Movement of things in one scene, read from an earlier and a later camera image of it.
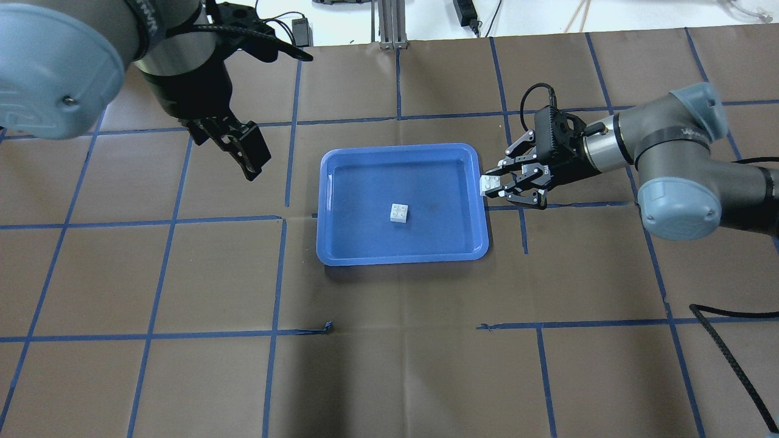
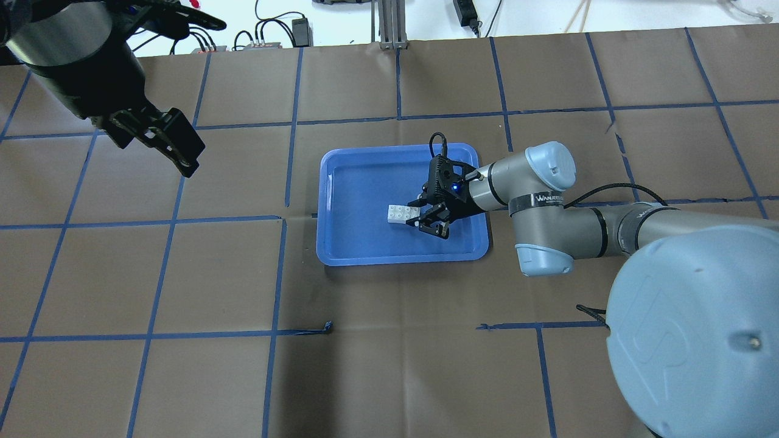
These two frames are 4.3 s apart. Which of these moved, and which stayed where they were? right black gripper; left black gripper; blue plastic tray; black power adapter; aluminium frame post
Moved: right black gripper; left black gripper
Stayed: aluminium frame post; black power adapter; blue plastic tray
